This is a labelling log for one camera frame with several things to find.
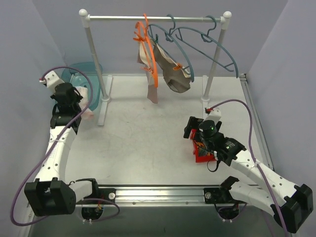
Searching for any white pink-trimmed underwear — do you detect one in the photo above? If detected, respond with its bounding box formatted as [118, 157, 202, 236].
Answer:
[75, 86, 94, 120]

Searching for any grey beige underwear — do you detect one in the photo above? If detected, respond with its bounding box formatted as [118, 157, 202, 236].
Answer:
[153, 43, 191, 93]

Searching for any orange clothespin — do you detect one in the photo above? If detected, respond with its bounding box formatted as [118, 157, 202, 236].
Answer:
[173, 64, 183, 71]

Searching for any blue hanger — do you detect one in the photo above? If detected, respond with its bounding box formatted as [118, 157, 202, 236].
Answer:
[170, 14, 239, 79]
[147, 14, 195, 82]

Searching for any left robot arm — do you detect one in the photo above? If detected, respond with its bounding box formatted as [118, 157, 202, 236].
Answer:
[24, 83, 100, 217]

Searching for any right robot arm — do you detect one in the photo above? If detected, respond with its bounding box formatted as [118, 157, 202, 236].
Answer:
[184, 117, 314, 234]

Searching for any beige brown underwear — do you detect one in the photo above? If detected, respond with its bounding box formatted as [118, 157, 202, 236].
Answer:
[137, 43, 158, 104]

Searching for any orange plastic hanger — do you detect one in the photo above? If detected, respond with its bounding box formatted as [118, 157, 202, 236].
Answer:
[133, 13, 158, 88]

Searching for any teal plastic basin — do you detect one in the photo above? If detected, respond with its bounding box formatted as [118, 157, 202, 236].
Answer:
[61, 62, 101, 111]

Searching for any colourful clothespins pile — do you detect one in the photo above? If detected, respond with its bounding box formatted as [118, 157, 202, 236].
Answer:
[194, 140, 210, 157]

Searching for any red plastic bin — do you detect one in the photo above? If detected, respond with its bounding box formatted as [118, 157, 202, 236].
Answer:
[190, 129, 215, 163]

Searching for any white clothes rack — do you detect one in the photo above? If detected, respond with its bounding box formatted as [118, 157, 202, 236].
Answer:
[79, 9, 238, 126]

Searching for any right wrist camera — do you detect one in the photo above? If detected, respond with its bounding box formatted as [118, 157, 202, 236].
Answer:
[204, 107, 222, 123]

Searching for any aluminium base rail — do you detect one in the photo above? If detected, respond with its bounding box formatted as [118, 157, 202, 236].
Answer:
[27, 184, 293, 207]

